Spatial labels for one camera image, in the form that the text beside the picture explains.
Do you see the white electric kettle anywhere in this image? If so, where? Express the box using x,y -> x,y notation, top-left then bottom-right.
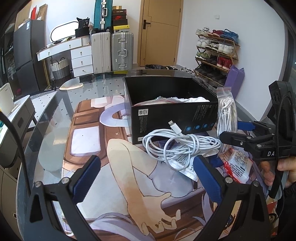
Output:
0,83 -> 18,117

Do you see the shoe rack with shoes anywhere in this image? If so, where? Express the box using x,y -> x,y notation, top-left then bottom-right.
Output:
195,27 -> 240,88

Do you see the black cardboard box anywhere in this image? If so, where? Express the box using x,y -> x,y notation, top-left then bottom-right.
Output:
124,75 -> 218,145

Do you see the white suitcase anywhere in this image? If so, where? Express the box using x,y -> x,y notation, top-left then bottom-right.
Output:
91,32 -> 111,74

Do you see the grey side cabinet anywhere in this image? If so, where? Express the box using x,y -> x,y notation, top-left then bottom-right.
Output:
1,95 -> 35,168

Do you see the silver suitcase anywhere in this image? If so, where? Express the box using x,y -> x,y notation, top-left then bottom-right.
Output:
111,32 -> 134,71

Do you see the white dresser with drawers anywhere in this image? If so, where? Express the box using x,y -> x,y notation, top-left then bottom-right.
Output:
37,36 -> 94,77

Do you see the white charging cable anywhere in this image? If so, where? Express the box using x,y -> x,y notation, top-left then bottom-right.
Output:
142,119 -> 222,171

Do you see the teal suitcase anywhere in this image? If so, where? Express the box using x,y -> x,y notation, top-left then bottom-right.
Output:
94,0 -> 113,32

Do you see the purple bag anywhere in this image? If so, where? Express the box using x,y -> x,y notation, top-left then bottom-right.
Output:
224,65 -> 245,99

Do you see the black refrigerator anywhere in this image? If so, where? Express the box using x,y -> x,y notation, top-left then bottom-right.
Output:
13,20 -> 48,95

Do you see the woven laundry basket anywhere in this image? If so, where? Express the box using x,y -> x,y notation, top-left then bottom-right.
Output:
50,57 -> 70,80

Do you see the red white tissue pack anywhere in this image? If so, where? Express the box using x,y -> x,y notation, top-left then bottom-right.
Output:
222,148 -> 253,184

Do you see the black handbag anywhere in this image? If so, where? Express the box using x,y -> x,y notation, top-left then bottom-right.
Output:
75,18 -> 90,38

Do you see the oval mirror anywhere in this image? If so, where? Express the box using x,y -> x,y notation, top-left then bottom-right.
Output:
50,21 -> 79,43

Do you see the person's right hand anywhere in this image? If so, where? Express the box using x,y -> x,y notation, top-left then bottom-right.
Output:
260,158 -> 296,188

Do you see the wooden door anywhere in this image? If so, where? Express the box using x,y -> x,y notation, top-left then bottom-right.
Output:
137,0 -> 183,67

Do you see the stack of shoe boxes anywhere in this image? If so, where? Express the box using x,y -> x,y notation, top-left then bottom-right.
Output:
112,6 -> 130,32

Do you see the bagged white rope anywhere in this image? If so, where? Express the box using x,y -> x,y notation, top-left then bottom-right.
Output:
216,86 -> 239,153
135,96 -> 209,106

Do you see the anime print desk mat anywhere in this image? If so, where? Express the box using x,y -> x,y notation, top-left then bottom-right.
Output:
62,95 -> 217,240

